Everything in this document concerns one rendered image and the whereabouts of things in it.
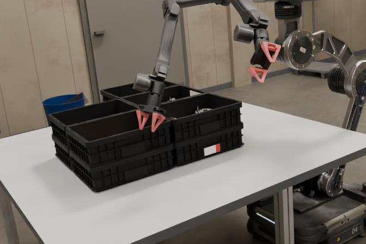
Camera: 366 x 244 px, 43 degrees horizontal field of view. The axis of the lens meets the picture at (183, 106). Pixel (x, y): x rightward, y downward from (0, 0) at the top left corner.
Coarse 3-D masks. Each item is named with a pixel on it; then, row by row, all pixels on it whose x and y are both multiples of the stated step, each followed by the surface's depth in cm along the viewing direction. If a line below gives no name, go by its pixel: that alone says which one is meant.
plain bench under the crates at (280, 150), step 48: (0, 144) 271; (48, 144) 263; (288, 144) 228; (336, 144) 223; (0, 192) 277; (48, 192) 200; (96, 192) 196; (144, 192) 191; (192, 192) 187; (240, 192) 183; (288, 192) 200; (48, 240) 162; (96, 240) 159; (144, 240) 158; (288, 240) 206
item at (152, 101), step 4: (148, 96) 192; (152, 96) 190; (156, 96) 190; (160, 96) 191; (148, 100) 191; (152, 100) 190; (156, 100) 190; (160, 100) 191; (140, 104) 192; (148, 104) 190; (152, 104) 189; (156, 104) 190; (160, 104) 192; (156, 108) 188; (160, 108) 188; (160, 112) 192; (164, 112) 191
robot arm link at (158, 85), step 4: (152, 80) 191; (156, 80) 193; (152, 84) 192; (156, 84) 191; (160, 84) 191; (164, 84) 192; (152, 88) 191; (156, 88) 190; (160, 88) 191; (152, 92) 191; (156, 92) 190; (160, 92) 191
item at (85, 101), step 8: (56, 96) 475; (64, 96) 478; (72, 96) 478; (80, 96) 467; (48, 104) 468; (56, 104) 475; (64, 104) 440; (72, 104) 444; (80, 104) 452; (48, 112) 446; (48, 120) 452
